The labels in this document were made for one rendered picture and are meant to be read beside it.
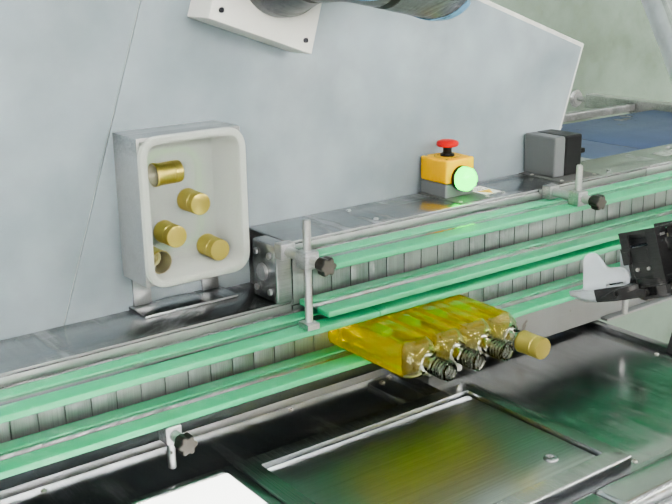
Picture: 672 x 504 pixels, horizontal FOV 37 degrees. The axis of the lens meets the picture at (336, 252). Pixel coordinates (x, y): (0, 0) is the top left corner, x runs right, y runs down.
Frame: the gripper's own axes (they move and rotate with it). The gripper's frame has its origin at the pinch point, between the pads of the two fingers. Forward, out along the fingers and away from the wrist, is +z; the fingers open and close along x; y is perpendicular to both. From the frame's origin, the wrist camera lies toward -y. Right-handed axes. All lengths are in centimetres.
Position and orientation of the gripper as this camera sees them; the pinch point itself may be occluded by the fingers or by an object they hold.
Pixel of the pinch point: (594, 293)
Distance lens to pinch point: 129.7
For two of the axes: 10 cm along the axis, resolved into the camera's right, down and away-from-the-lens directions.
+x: -8.0, 1.9, -5.7
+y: -2.3, -9.7, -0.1
